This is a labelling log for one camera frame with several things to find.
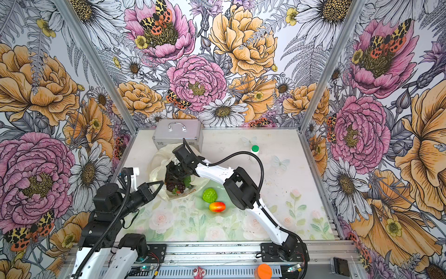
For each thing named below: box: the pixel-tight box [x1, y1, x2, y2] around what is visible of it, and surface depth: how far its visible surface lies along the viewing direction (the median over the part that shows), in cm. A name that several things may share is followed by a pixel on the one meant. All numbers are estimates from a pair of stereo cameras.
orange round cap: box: [254, 263, 273, 279], surface depth 64 cm
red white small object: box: [192, 266, 207, 279], surface depth 67 cm
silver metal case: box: [152, 118, 204, 153], surface depth 101 cm
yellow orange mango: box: [208, 201, 226, 213], surface depth 85 cm
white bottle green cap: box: [250, 144, 260, 156], surface depth 101 cm
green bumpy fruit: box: [202, 188, 218, 204], surface depth 87 cm
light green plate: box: [195, 179, 237, 218], surface depth 87 cm
